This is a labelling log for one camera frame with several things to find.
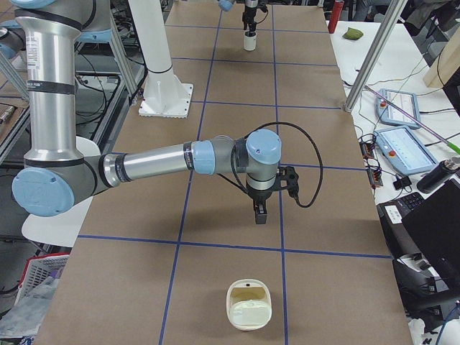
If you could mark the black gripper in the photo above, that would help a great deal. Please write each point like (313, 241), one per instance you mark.
(249, 16)
(259, 196)

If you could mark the white cup with handle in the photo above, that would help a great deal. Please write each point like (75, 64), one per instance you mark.
(250, 41)

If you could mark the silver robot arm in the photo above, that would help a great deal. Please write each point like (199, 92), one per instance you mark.
(57, 176)
(226, 5)

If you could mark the cream plastic bin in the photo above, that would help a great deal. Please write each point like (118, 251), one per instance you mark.
(248, 305)

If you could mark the red cylinder bottle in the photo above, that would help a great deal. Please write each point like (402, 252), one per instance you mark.
(335, 15)

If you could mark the green cloth pouch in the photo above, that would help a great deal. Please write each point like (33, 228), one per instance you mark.
(353, 34)

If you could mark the black keyboard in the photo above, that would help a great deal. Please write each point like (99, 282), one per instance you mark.
(409, 202)

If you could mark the lower teach pendant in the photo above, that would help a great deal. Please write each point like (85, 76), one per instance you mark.
(404, 151)

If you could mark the teach pendant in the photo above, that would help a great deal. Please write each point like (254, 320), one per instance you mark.
(389, 115)
(404, 151)

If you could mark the upper teach pendant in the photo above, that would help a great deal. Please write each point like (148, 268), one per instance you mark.
(389, 115)

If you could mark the black laptop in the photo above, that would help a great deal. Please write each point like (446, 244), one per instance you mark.
(434, 227)

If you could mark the black water bottle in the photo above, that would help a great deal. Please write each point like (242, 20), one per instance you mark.
(444, 170)

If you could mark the white chair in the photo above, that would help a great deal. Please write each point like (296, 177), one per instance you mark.
(61, 230)

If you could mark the white laundry basket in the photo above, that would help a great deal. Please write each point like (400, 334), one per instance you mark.
(37, 269)

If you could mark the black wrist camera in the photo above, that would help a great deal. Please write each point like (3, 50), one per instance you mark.
(287, 179)

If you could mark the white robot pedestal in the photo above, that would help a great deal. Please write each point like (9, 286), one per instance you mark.
(164, 95)

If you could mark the aluminium frame post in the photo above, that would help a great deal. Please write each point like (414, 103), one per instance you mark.
(383, 33)

